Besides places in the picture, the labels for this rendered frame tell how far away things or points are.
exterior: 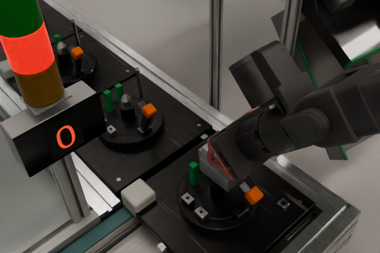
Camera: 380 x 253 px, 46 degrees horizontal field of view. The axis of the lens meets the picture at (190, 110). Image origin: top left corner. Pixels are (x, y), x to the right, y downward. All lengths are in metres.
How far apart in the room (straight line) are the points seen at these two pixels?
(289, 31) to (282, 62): 0.24
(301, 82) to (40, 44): 0.29
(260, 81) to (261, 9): 0.98
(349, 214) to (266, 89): 0.37
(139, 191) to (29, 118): 0.28
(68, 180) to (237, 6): 0.93
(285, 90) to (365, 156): 0.58
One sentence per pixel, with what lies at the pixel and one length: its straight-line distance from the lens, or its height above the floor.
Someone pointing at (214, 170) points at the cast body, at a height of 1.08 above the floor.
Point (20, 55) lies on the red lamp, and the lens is 0.52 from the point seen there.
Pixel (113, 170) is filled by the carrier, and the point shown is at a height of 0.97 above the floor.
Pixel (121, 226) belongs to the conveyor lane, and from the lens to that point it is 0.81.
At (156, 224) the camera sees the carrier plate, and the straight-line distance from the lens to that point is 0.77.
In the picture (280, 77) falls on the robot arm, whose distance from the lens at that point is 0.50.
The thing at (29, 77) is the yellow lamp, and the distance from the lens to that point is 0.54.
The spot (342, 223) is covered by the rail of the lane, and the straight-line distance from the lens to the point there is 0.82.
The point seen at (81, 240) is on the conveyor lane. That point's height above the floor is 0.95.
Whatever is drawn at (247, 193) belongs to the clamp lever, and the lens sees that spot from 0.68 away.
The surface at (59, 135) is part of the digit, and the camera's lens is 0.59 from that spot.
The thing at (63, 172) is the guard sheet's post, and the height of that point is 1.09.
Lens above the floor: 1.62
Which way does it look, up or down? 44 degrees down
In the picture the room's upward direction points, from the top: 2 degrees counter-clockwise
